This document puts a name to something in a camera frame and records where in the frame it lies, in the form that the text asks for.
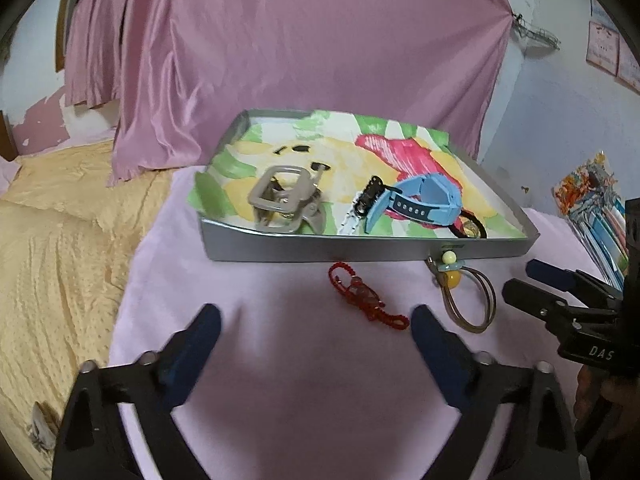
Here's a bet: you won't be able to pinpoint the brown hair tie yellow bead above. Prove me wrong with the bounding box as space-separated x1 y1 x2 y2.
425 252 497 334

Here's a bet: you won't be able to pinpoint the black spiral hair tie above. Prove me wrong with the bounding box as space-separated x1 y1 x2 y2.
447 209 488 240

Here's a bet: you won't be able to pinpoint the right hand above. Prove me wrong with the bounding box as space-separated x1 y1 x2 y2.
574 365 639 440

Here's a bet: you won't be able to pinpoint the stack of books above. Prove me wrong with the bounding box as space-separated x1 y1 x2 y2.
567 195 629 290

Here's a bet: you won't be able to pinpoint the pink table cloth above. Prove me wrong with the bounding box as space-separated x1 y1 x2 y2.
108 167 598 479

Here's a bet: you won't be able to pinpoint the blue smart watch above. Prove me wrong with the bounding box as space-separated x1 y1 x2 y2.
356 174 462 234

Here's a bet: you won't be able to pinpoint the grey tray box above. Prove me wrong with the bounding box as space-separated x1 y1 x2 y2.
197 110 538 262

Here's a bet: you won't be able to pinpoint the yellow bedspread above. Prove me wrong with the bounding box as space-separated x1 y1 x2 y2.
1 142 172 479

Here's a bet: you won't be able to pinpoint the beige claw hair clip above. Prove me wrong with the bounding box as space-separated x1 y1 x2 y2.
247 165 326 235

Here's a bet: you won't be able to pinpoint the colourful cartoon towel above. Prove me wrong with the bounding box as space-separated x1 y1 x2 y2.
189 110 525 240

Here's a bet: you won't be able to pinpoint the pink cloth on headboard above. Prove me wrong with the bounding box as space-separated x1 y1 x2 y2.
0 157 21 195

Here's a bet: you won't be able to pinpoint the wooden headboard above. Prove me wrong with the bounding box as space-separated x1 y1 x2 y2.
0 112 18 162

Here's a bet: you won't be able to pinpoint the large pink curtain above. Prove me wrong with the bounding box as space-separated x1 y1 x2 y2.
112 0 512 181

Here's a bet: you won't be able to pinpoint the certificates on wall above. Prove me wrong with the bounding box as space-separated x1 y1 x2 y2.
586 0 640 93

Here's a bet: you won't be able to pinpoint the wire wall rack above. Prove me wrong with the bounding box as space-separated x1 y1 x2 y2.
512 14 561 50

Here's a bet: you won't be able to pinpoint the wooden window frame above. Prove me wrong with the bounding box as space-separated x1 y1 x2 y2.
54 0 74 73

